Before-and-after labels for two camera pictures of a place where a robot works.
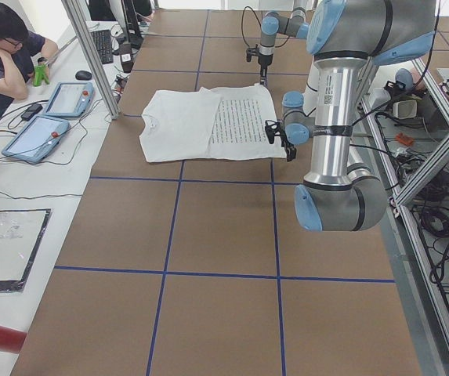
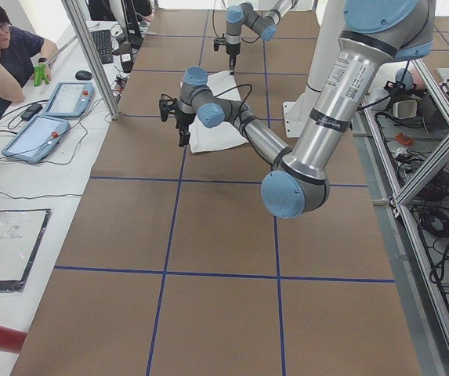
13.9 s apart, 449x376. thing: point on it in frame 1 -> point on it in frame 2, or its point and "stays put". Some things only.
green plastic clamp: [40, 74] stays put
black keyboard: [103, 43] stays put
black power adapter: [34, 109] stays put
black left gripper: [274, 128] -> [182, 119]
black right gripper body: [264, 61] -> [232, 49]
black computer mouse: [83, 75] stays put
